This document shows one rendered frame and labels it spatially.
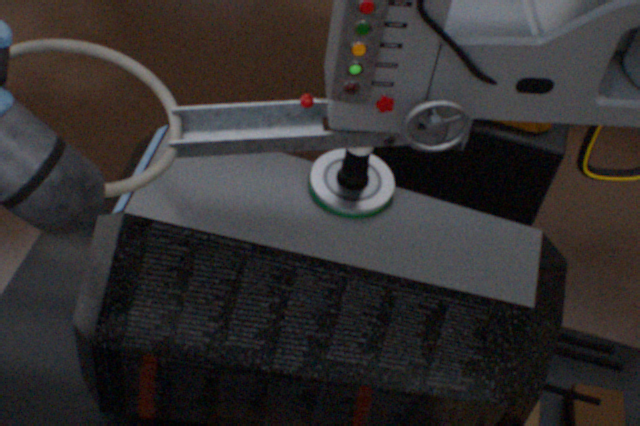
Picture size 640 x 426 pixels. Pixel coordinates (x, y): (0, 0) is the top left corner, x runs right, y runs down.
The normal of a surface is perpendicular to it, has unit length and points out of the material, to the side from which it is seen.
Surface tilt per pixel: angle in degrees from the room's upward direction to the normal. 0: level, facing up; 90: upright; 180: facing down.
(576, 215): 0
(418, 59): 90
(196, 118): 90
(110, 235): 59
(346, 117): 90
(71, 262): 0
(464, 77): 90
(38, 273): 0
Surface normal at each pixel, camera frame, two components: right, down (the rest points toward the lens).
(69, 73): 0.11, -0.65
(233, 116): 0.04, 0.76
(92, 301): -0.73, -0.14
